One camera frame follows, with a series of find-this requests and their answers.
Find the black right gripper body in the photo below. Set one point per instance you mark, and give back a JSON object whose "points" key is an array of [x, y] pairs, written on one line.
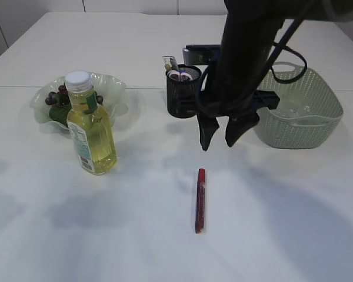
{"points": [[245, 46]]}

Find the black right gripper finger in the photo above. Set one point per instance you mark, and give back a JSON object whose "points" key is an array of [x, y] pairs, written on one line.
{"points": [[207, 128], [236, 127]]}

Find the clear plastic sheet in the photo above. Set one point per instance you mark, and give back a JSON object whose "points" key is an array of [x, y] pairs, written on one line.
{"points": [[292, 109]]}

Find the pink small scissors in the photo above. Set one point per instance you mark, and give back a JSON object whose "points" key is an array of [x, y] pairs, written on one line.
{"points": [[174, 75]]}

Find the red glitter pen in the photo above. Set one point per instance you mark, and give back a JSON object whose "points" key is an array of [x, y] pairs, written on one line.
{"points": [[200, 202]]}

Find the clear plastic ruler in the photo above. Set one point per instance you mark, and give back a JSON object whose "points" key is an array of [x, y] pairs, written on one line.
{"points": [[166, 59]]}

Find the purple grape bunch with leaf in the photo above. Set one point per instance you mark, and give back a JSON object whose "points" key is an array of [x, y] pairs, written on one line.
{"points": [[60, 105]]}

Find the yellow tea drink bottle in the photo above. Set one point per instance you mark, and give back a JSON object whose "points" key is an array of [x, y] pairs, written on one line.
{"points": [[89, 125]]}

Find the blue scissors with sheath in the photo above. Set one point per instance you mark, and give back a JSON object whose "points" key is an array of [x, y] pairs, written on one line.
{"points": [[184, 76]]}

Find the silver glitter pen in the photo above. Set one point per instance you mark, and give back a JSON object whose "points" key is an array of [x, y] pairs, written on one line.
{"points": [[174, 64]]}

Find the blue black right robot arm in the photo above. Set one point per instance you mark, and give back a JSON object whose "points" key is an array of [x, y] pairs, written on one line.
{"points": [[291, 15]]}

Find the black mesh pen holder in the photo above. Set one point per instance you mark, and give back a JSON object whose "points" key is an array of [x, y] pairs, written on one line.
{"points": [[180, 96]]}

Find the green plastic woven basket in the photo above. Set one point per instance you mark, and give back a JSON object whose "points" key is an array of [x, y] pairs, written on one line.
{"points": [[306, 132]]}

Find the green wavy glass plate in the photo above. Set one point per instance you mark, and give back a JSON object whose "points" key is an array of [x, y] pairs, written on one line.
{"points": [[112, 89]]}

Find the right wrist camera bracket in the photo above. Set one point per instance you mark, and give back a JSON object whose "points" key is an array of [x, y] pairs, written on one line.
{"points": [[198, 55]]}

